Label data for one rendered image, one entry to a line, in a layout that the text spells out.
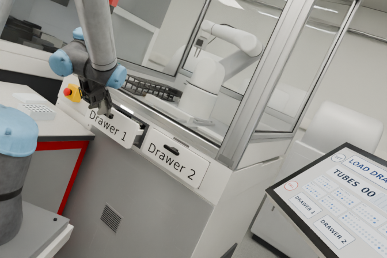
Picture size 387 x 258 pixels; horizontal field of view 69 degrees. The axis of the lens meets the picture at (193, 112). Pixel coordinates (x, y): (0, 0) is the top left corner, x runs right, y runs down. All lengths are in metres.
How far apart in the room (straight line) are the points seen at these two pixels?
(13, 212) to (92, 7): 0.45
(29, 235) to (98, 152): 0.76
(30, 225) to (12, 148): 0.21
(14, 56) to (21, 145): 1.30
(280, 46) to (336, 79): 3.25
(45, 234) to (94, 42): 0.45
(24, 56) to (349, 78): 3.67
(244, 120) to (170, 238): 0.55
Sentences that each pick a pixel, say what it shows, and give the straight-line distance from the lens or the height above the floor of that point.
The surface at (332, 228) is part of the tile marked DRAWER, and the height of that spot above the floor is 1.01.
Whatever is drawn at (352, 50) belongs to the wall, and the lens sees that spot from 4.31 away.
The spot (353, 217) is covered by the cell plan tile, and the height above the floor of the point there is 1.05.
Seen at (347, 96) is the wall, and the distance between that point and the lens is 4.22.
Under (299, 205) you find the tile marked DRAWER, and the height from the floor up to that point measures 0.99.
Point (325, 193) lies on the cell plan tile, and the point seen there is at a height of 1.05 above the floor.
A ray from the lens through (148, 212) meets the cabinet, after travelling 1.24.
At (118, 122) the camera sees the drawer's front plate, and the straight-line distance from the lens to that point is 1.20.
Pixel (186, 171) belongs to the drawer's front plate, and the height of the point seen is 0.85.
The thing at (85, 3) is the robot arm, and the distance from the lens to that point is 0.70.
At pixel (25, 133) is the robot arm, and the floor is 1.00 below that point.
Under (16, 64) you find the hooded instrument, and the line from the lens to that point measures 1.88.
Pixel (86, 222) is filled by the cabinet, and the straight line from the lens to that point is 1.51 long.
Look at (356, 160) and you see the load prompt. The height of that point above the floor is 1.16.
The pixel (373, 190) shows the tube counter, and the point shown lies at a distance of 0.86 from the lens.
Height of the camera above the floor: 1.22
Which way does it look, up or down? 8 degrees down
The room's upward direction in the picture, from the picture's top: 23 degrees clockwise
